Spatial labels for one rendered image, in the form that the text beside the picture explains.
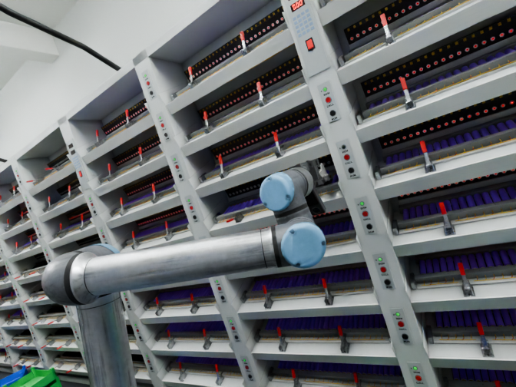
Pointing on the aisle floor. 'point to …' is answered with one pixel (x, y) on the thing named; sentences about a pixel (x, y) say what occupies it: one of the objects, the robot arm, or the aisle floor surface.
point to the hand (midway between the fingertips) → (322, 179)
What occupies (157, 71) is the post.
